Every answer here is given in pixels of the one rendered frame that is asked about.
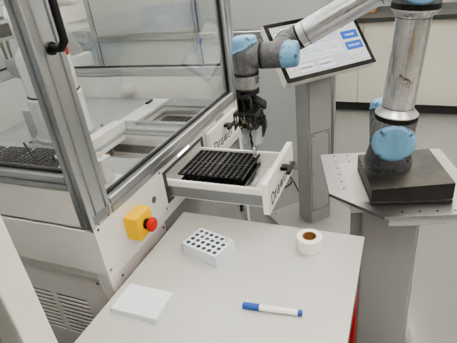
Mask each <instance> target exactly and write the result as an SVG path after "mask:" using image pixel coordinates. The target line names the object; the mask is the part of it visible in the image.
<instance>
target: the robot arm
mask: <svg viewBox="0 0 457 343"><path fill-rule="evenodd" d="M387 2H388V3H391V6H390V9H391V10H392V11H393V12H394V14H395V16H396V17H395V21H394V30H393V34H392V43H391V47H390V56H389V60H388V68H387V73H386V81H385V86H384V94H383V97H379V98H376V99H374V100H372V101H371V102H370V108H369V109H370V128H369V146H368V148H367V151H366V153H365V157H364V165H365V167H366V168H367V169H368V170H370V171H372V172H375V173H378V174H399V173H403V172H405V171H407V170H408V169H410V168H411V166H412V156H411V154H412V152H413V151H414V150H415V148H416V143H417V138H416V135H415V134H416V127H417V123H418V117H419V113H418V111H417V110H416V109H415V108H414V107H415V103H416V97H417V94H418V87H419V83H420V77H421V73H422V67H423V63H424V57H425V53H426V47H427V43H428V37H429V33H430V27H431V23H432V19H433V16H434V15H435V14H436V13H437V12H438V11H440V10H441V8H442V4H443V0H335V1H333V2H332V3H329V4H328V5H326V6H325V7H323V8H322V9H320V10H318V11H317V12H315V13H313V14H311V15H310V16H308V17H306V18H304V19H303V20H301V21H300V22H298V23H296V24H295V25H293V26H291V27H290V28H288V29H284V30H282V31H280V32H279V33H278V34H277V35H276V36H275V39H274V40H273V41H270V42H258V41H257V39H256V36H255V35H253V34H245V35H237V36H235V37H234V38H232V40H231V55H232V60H233V73H234V83H235V89H236V96H237V110H236V111H235V112H234V113H233V120H234V127H235V129H236V128H237V127H238V126H239V128H240V129H241V130H242V132H243V137H242V139H241V143H242V144H247V146H248V148H249V149H250V150H252V147H253V141H252V135H251V131H253V130H254V132H255V134H256V138H255V145H256V151H257V150H258V149H259V148H260V146H261V144H262V142H263V138H264V136H265V132H266V130H267V119H266V115H264V113H263V110H264V109H267V102H266V101H265V100H264V99H262V98H260V97H259V96H258V95H257V94H258V93H259V92H260V90H259V86H260V83H259V81H260V78H259V70H258V69H271V68H285V69H287V68H289V67H296V66H298V64H299V60H300V50H302V49H303V48H305V47H307V46H308V45H310V44H312V43H314V42H316V41H318V40H319V39H321V38H323V37H325V36H327V35H328V34H330V33H332V32H333V31H336V30H337V29H339V28H341V27H343V26H345V25H346V24H348V23H350V22H351V21H353V20H356V19H357V18H359V17H361V16H363V15H365V14H366V13H368V12H370V11H371V10H374V9H375V8H377V7H379V6H381V5H383V4H384V3H387ZM235 117H236V123H237V117H238V118H239V121H238V123H237V124H235Z"/></svg>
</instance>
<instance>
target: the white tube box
mask: <svg viewBox="0 0 457 343"><path fill-rule="evenodd" d="M224 238H225V236H223V235H220V234H217V233H214V232H212V231H209V230H206V229H204V228H199V229H198V230H197V231H195V232H194V233H193V234H192V235H191V236H190V237H188V238H187V239H186V240H184V241H183V242H182V248H183V251H184V254H186V255H189V256H191V257H193V258H195V259H198V260H200V261H202V262H204V263H207V264H209V265H212V266H214V267H217V268H218V267H219V266H220V265H221V264H222V263H223V262H224V261H225V260H226V259H227V258H228V257H229V256H230V255H231V254H233V253H234V252H235V243H234V240H232V239H230V238H229V242H227V243H226V242H225V240H224Z"/></svg>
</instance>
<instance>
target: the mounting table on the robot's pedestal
mask: <svg viewBox="0 0 457 343"><path fill-rule="evenodd" d="M429 150H430V151H431V152H432V153H433V154H434V156H435V157H436V158H437V160H438V161H439V162H440V164H441V165H442V166H443V168H444V169H445V170H446V172H447V173H448V174H449V175H450V176H451V178H452V179H453V181H454V182H455V183H456V186H455V190H454V197H453V202H447V203H410V204H390V205H371V203H370V202H356V203H352V202H351V199H350V195H349V193H348V189H347V186H346V183H345V180H344V177H343V173H342V170H341V166H340V163H357V162H358V155H362V154H365V152H357V153H344V154H322V155H321V156H320V159H321V163H322V169H323V172H324V177H325V180H326V186H327V190H328V196H329V197H332V198H334V199H337V200H339V201H342V202H343V203H346V204H348V205H351V204H352V206H353V207H355V208H358V209H360V210H362V211H365V212H367V213H369V214H372V215H374V216H376V217H379V218H381V219H384V220H389V224H388V226H408V225H455V224H457V169H456V167H455V166H454V165H453V164H452V162H451V161H450V160H449V159H448V158H447V157H446V156H445V155H444V153H443V152H442V151H441V150H440V149H438V148H433V149H429Z"/></svg>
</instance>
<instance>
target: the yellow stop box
mask: <svg viewBox="0 0 457 343"><path fill-rule="evenodd" d="M151 217H152V213H151V209H150V206H143V205H136V206H135V207H134V208H133V209H132V210H131V211H130V212H129V213H128V214H127V215H126V216H125V217H124V218H123V221H124V225H125V227H126V232H127V235H128V238H129V239H130V240H138V241H142V240H143V239H144V238H145V237H146V236H147V235H148V234H149V232H150V231H148V230H147V227H146V222H147V221H148V219H149V218H151Z"/></svg>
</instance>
